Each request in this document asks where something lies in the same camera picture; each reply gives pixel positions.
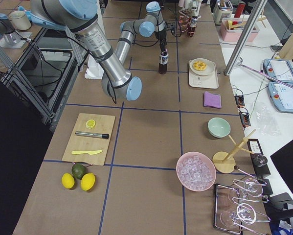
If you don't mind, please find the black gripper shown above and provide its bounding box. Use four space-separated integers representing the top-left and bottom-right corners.
158 31 167 52

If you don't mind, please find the tea bottle white cap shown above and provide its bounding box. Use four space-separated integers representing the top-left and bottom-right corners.
158 51 168 74

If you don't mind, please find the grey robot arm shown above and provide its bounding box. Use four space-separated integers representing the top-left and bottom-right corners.
31 0 142 101
115 1 168 65

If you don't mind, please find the tea bottle right in rack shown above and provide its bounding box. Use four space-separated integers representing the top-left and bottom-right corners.
186 7 198 37

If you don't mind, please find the cream serving tray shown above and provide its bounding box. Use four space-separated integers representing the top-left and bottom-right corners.
188 60 219 89

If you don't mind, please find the glass rack tray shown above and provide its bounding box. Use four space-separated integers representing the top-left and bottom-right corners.
213 178 270 235

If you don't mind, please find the glazed donut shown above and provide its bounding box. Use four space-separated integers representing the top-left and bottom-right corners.
192 60 207 71

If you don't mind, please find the white plate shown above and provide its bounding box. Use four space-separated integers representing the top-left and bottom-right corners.
189 58 215 76

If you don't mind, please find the pink storage bin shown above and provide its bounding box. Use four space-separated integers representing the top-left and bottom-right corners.
220 20 259 42

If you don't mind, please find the cream toaster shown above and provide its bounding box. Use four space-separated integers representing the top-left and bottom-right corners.
213 0 233 25

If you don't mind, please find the purple cloth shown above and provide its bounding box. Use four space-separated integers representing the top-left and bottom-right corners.
203 92 222 109

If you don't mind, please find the red thermos bottle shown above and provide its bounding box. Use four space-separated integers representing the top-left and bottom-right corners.
234 2 246 18

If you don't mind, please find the silver telescopic rod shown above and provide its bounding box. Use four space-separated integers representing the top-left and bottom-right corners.
235 58 293 93

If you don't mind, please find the green bowl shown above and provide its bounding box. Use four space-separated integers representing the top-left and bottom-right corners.
207 117 231 138

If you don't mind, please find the lemon slice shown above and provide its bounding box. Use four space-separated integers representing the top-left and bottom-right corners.
85 119 96 129

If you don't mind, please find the wooden cutting board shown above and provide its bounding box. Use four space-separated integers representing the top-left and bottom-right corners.
62 113 115 165

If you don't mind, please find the teach pendant tablet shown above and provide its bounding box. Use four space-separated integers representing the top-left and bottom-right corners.
263 59 293 84

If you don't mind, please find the yellow plastic knife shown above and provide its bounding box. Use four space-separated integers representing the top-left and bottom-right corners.
71 150 103 155

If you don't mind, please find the plastic bag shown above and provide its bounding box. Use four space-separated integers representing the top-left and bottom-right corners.
252 102 281 136

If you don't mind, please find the pink bowl of ice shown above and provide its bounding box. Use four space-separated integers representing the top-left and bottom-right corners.
176 152 216 192

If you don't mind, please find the black scale with jigger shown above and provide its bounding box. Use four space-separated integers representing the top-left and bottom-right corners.
248 139 270 178

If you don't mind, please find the green lime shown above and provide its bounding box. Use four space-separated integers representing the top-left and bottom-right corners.
71 164 86 180

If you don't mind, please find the right yellow lemon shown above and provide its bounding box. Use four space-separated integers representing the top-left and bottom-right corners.
81 173 96 191

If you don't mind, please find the yellow lemon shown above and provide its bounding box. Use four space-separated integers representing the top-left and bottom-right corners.
61 173 75 189
81 173 96 191

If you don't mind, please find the left yellow lemon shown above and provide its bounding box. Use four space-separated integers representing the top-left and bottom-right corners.
61 173 75 189

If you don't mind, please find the copper wire bottle rack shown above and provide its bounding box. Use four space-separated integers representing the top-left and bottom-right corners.
179 7 201 34

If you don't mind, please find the aluminium frame post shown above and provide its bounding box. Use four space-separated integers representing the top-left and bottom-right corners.
224 0 267 75

